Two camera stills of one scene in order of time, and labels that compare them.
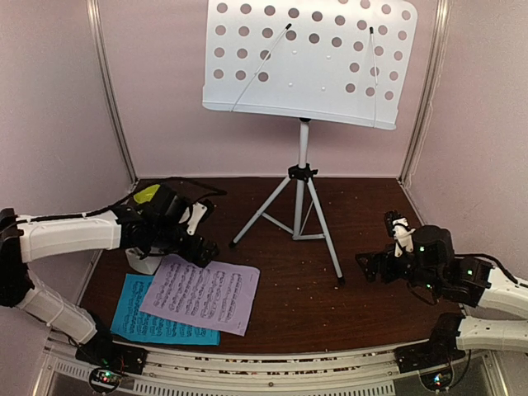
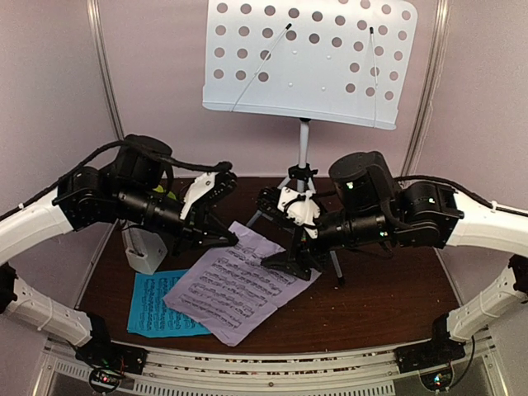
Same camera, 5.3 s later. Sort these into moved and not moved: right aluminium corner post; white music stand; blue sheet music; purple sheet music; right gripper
Moved: purple sheet music; blue sheet music; right gripper
Not moved: white music stand; right aluminium corner post
